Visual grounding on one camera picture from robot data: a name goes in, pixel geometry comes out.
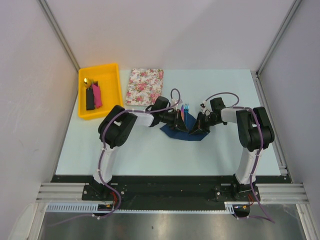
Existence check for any yellow plastic bin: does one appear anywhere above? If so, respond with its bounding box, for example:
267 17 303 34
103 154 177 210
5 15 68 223
77 63 124 120

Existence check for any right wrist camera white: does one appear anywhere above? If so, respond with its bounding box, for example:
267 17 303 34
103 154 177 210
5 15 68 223
200 100 212 114

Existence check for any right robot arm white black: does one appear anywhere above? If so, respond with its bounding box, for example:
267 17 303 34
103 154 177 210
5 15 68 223
189 97 275 202

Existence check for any floral pattern tray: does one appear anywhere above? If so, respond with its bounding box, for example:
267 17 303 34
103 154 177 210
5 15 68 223
125 68 164 107

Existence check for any dark blue paper napkin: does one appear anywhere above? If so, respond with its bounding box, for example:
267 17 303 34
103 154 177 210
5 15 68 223
160 113 208 142

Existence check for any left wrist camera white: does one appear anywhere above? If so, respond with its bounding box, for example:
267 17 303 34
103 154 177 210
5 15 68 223
171 98 183 110

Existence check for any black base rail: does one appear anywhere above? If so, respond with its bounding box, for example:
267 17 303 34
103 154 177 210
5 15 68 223
51 175 291 211

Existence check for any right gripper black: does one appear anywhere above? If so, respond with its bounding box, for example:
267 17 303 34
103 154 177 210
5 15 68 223
189 111 220 135

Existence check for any blue metal fork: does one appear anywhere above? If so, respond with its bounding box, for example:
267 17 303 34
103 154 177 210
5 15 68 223
183 103 189 125

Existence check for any iridescent metal knife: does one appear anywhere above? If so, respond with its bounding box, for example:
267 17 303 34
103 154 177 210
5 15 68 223
180 104 185 122

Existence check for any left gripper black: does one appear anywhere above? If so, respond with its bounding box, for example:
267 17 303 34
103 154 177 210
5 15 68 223
159 109 188 133

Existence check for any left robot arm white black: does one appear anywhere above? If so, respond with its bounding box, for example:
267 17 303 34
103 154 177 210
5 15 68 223
82 96 189 200

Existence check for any aluminium frame rail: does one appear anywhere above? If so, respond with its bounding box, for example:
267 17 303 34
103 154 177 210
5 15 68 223
36 182 309 204

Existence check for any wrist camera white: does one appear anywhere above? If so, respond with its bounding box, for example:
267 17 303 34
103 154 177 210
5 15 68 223
200 100 212 114
171 98 183 110

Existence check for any white slotted cable duct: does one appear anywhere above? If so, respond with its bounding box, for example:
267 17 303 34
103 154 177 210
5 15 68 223
46 203 234 214

